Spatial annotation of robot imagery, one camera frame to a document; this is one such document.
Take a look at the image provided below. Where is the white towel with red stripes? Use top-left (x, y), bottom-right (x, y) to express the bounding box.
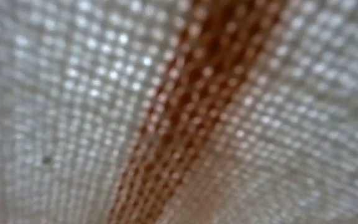
top-left (0, 0), bottom-right (358, 224)

